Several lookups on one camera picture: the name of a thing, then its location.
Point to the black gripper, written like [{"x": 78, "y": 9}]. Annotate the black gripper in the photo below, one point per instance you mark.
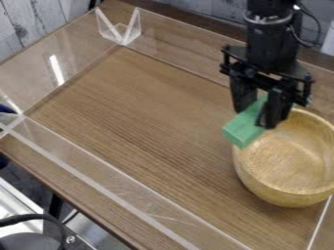
[{"x": 265, "y": 65}]

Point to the green rectangular block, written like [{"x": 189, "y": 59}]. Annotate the green rectangular block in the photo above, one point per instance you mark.
[{"x": 241, "y": 131}]

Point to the light wooden bowl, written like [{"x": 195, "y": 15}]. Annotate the light wooden bowl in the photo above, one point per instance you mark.
[{"x": 286, "y": 167}]

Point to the blue object at edge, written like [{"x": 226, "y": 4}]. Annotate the blue object at edge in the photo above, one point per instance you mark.
[{"x": 6, "y": 109}]

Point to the clear acrylic corner bracket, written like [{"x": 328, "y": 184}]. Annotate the clear acrylic corner bracket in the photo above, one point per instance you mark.
[{"x": 119, "y": 33}]

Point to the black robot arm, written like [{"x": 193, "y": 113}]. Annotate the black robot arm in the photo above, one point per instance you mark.
[{"x": 274, "y": 8}]

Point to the metal table bracket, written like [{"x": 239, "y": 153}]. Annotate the metal table bracket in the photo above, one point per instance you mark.
[{"x": 74, "y": 241}]

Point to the clear acrylic tray wall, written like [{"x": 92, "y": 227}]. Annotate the clear acrylic tray wall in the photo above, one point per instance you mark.
[{"x": 118, "y": 129}]

